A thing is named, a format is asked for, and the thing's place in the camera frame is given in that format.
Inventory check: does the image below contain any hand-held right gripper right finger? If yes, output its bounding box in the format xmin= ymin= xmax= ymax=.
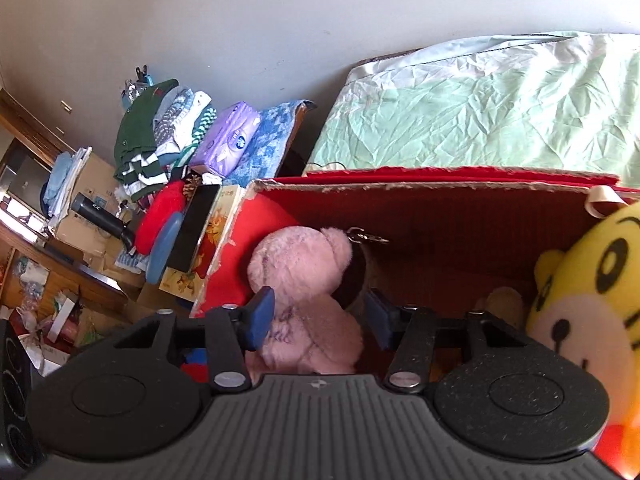
xmin=362 ymin=290 xmax=531 ymax=393

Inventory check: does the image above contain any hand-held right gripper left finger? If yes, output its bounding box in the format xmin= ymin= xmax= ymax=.
xmin=112 ymin=286 xmax=276 ymax=393

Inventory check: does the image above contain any pink teddy bear plush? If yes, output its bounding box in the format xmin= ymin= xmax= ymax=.
xmin=247 ymin=226 xmax=366 ymax=375

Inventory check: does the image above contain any red cardboard box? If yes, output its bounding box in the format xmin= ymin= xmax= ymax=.
xmin=192 ymin=166 xmax=640 ymax=376

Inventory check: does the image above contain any yellow tiger plush toy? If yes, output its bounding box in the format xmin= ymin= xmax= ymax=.
xmin=526 ymin=185 xmax=640 ymax=478

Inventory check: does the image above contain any yellow picture book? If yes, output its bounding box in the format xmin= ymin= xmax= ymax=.
xmin=159 ymin=185 xmax=246 ymax=303

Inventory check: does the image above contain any black smartphone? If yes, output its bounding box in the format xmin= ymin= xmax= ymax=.
xmin=166 ymin=184 xmax=222 ymax=272

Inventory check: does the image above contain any blue round disc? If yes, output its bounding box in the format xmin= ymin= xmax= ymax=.
xmin=146 ymin=211 xmax=185 ymax=286

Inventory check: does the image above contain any tan gourd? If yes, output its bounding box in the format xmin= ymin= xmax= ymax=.
xmin=487 ymin=287 xmax=524 ymax=327

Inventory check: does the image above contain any red plush item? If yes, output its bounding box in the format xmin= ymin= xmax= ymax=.
xmin=134 ymin=180 xmax=187 ymax=256

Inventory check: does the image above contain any blue patterned towel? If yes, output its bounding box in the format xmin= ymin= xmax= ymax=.
xmin=225 ymin=100 xmax=317 ymax=191

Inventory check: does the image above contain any purple tissue pack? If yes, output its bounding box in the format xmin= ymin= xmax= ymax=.
xmin=190 ymin=101 xmax=262 ymax=177

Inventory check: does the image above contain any wooden desk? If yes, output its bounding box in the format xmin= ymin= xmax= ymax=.
xmin=0 ymin=220 xmax=130 ymax=313

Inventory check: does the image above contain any pile of folded clothes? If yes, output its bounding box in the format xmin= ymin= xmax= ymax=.
xmin=112 ymin=79 xmax=218 ymax=201

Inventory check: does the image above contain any green bedsheet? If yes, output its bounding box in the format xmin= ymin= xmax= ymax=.
xmin=305 ymin=31 xmax=640 ymax=188

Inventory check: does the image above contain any black speaker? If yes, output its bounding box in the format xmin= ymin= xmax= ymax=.
xmin=0 ymin=319 xmax=46 ymax=468

